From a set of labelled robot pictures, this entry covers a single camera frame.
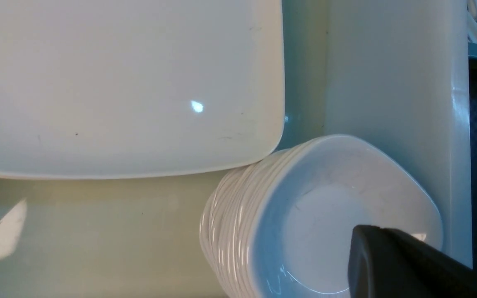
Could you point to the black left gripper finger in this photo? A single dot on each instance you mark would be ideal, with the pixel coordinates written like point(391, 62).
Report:
point(389, 263)

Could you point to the large white square plate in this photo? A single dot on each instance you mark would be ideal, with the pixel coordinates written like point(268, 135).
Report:
point(121, 89)

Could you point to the stack of white bowls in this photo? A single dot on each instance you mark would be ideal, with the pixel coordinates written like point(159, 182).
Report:
point(282, 227)

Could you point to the large white plastic tub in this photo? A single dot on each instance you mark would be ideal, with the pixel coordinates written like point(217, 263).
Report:
point(391, 72)

